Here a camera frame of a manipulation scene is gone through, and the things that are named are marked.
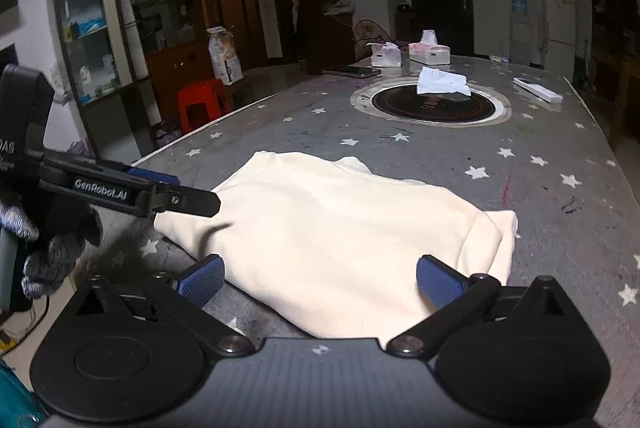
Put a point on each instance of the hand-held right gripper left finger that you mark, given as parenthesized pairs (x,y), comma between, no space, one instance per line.
(202,280)

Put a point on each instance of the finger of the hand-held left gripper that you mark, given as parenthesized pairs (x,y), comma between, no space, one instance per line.
(157,178)
(190,203)

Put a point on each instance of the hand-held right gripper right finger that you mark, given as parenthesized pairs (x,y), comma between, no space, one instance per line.
(440,280)

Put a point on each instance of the cream long-sleeve garment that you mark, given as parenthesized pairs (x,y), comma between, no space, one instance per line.
(340,218)

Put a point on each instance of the person's left hand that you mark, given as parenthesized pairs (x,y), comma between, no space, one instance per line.
(55,265)

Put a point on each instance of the purple patterned trash bin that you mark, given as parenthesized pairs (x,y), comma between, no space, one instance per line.
(167,136)

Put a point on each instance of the red plastic stool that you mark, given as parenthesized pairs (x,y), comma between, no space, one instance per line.
(200,101)

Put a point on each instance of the wooden glass-shelf cabinet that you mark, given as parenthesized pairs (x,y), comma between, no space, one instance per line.
(170,68)

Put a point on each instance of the printed paper bag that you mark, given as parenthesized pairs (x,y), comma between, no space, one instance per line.
(225,56)

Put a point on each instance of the round built-in black hotplate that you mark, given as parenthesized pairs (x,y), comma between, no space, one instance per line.
(430,108)

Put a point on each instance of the brown interior door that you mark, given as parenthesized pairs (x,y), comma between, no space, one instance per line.
(235,13)

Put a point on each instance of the white crumpled cloth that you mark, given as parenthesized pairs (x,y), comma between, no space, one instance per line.
(442,82)

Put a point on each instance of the black smartphone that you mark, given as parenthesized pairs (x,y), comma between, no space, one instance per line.
(350,71)

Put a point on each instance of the blue plastic container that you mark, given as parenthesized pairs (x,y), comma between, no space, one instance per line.
(20,398)

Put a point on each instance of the white and pink tissue box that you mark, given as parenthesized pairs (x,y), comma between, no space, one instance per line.
(430,52)

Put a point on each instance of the small flat packet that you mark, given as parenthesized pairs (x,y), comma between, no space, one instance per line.
(500,58)

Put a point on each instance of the round floor fan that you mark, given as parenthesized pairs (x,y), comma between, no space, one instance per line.
(371,33)

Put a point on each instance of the white water dispenser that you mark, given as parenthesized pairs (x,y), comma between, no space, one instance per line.
(520,38)

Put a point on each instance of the white refrigerator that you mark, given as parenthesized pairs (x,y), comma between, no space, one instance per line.
(559,23)

